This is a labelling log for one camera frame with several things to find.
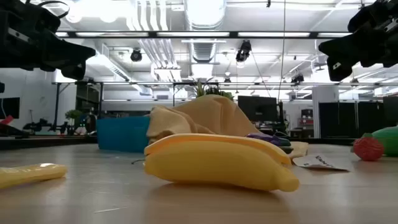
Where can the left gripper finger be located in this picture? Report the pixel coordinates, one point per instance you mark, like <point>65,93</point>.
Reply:
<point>74,71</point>
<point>68,53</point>

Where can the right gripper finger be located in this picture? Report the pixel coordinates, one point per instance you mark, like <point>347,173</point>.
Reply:
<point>348,46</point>
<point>342,70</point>

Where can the red toy strawberry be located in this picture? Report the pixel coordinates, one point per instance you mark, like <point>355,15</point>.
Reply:
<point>368,149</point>

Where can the oval green toy mango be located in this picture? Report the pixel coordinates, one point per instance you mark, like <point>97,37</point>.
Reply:
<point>390,141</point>

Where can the purple toy eggplant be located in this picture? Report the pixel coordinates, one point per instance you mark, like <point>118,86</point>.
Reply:
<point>264,138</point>

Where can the yellow woven cloth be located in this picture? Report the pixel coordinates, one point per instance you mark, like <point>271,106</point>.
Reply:
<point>211,115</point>

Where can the large yellow toy banana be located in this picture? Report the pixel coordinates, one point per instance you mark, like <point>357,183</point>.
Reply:
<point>217,168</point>

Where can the black background robot arm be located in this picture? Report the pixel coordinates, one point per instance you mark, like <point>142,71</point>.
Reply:
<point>40,125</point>

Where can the blue plastic tupperware container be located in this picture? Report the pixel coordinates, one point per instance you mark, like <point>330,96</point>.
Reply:
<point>121,133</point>

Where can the small green background plant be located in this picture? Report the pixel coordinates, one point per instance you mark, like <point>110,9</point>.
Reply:
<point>73,114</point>

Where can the black ceiling spotlight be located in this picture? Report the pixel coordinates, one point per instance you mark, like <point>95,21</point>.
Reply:
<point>136,56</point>
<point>298,78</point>
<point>243,51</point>

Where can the black cabinet row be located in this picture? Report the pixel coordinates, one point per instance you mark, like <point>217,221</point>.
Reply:
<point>342,119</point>

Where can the shelf with red boxes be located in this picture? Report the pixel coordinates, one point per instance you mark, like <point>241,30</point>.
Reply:
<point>307,121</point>

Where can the small red item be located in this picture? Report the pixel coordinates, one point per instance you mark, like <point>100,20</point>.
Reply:
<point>6,120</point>

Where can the black computer monitor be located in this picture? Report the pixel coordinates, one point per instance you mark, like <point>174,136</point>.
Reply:
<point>256,109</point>

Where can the white printed paper tag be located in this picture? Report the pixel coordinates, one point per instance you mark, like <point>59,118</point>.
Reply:
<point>320,162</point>

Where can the succulent in patterned white pot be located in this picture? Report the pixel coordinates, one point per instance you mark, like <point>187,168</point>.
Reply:
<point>214,91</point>

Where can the dark wall screen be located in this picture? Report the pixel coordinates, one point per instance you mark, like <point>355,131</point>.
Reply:
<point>9,107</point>

